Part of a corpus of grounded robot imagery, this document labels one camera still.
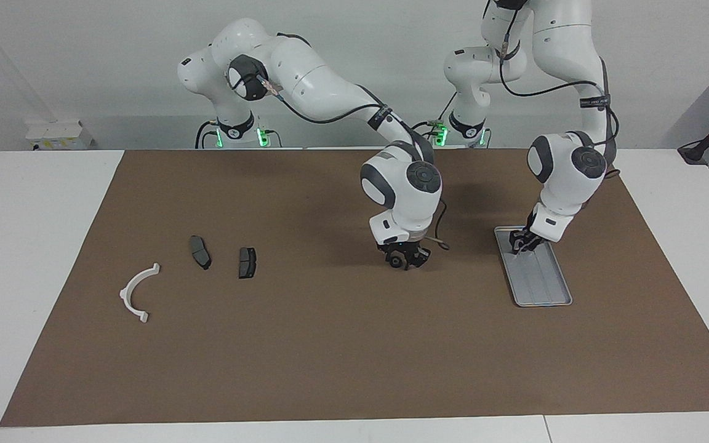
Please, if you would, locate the silver metal tray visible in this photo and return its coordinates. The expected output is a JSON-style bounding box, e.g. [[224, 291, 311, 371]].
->
[[494, 225, 573, 308]]

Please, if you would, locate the brown table mat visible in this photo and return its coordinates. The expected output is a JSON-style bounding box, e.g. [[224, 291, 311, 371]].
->
[[0, 148, 709, 427]]

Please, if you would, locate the dark grey brake pad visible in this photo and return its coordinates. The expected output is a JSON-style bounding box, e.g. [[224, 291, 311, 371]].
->
[[189, 235, 212, 271], [238, 247, 258, 279]]

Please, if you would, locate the white power box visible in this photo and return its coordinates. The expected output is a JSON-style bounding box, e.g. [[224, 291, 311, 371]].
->
[[25, 120, 94, 150]]

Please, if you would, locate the black left base cable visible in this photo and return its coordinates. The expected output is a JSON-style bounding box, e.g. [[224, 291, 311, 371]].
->
[[399, 92, 459, 146]]

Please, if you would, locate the black base cable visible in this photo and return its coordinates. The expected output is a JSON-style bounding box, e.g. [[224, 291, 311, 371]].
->
[[194, 120, 220, 150], [399, 92, 459, 146]]

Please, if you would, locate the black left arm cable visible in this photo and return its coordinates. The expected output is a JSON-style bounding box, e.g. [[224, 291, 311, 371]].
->
[[498, 40, 621, 180]]

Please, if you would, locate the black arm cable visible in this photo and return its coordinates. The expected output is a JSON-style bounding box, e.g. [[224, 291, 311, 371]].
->
[[259, 73, 451, 252], [498, 40, 621, 180]]

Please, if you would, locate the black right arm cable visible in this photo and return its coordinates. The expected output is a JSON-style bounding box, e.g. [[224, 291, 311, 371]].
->
[[259, 73, 451, 252]]

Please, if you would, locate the black right base cable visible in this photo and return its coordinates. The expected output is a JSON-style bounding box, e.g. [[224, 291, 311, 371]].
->
[[194, 120, 220, 150]]

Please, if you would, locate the white curved plastic bracket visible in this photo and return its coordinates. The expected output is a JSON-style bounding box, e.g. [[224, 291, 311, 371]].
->
[[119, 263, 161, 324]]

